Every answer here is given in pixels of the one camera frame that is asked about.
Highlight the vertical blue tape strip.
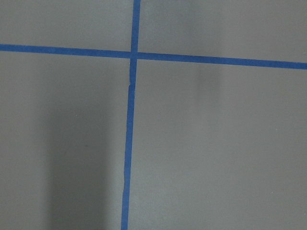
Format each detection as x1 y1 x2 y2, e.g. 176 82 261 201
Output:
121 0 141 230

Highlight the horizontal blue tape strip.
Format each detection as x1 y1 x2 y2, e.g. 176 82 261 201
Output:
0 44 307 70

